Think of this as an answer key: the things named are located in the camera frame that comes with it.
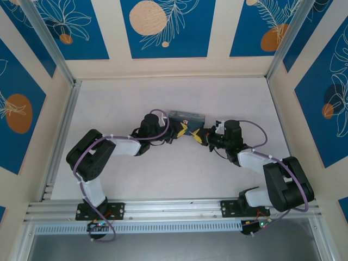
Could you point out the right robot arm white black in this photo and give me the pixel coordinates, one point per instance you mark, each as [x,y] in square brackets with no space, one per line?
[280,182]

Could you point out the starry night print box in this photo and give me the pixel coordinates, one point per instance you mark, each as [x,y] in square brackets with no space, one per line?
[191,117]

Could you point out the horizontal aluminium base rail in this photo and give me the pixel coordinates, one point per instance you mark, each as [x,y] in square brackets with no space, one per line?
[168,208]

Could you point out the steel sheet shelf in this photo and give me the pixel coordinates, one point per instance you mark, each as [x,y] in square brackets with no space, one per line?
[176,248]

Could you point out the blue floral wall panel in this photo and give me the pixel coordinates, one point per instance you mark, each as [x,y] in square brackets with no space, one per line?
[253,30]
[19,114]
[168,30]
[81,27]
[323,108]

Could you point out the aluminium table side rail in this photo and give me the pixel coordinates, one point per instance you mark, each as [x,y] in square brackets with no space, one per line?
[66,122]
[278,108]

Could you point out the aluminium frame post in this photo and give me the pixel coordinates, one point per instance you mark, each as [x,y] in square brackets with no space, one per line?
[286,40]
[49,40]

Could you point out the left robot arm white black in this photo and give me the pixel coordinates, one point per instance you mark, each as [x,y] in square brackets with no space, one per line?
[92,190]

